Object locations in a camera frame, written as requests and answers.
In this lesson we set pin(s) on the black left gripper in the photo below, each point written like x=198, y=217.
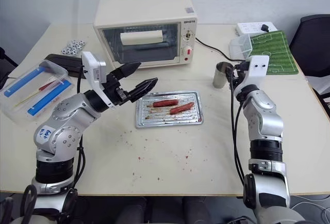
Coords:
x=113, y=89

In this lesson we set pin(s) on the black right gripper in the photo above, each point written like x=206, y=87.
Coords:
x=240, y=72

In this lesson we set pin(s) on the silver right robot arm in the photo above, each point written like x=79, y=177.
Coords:
x=265, y=120

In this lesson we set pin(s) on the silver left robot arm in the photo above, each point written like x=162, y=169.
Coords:
x=64, y=110

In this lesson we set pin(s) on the metal cup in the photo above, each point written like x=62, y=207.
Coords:
x=219, y=79

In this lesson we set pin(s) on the red sausage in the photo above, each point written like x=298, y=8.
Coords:
x=181, y=108
x=165, y=103

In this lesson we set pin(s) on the ribbed metal tray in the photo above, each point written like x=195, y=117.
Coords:
x=144, y=120

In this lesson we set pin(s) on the wooden skewer with red piece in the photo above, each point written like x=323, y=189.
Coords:
x=46, y=86

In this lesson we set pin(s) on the clear plastic tray blue strips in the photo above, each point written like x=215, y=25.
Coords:
x=23, y=105

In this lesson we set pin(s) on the clear plastic goal box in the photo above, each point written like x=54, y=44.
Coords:
x=241, y=44

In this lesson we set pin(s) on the white power strip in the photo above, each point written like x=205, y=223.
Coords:
x=247, y=27

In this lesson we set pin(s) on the green soccer field mat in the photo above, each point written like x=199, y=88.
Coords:
x=278, y=51

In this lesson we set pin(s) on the black power plug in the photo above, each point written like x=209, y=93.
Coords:
x=265, y=28

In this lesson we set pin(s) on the cream toaster oven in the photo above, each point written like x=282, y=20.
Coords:
x=144, y=9

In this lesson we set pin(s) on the black flat box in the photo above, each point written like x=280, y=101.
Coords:
x=64, y=62

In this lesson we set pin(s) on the black office chair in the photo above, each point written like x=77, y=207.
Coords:
x=312, y=43

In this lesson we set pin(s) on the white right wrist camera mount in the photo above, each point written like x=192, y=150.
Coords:
x=259, y=65

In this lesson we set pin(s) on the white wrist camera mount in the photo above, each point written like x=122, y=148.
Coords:
x=259, y=65
x=90, y=66

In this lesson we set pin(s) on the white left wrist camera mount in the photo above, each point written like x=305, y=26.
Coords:
x=90, y=66

